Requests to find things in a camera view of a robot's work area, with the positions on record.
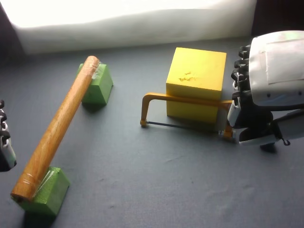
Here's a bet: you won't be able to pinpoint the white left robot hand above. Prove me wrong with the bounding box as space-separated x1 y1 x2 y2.
0 99 17 173

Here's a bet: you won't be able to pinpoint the wooden rod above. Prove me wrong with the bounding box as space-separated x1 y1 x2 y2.
10 56 100 202

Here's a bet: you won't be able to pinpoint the yellow hacksaw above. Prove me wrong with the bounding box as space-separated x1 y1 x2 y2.
140 92 237 143

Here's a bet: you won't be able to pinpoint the green foam block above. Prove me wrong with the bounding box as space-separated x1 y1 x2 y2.
18 166 71 217
76 62 114 105

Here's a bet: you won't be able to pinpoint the grey table cloth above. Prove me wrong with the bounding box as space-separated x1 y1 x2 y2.
0 30 304 228

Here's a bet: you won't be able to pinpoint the white backdrop sheet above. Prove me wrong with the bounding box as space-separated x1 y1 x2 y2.
0 0 258 55

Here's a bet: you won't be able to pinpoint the yellow cube block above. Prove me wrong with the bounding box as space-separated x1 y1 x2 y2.
165 47 228 125

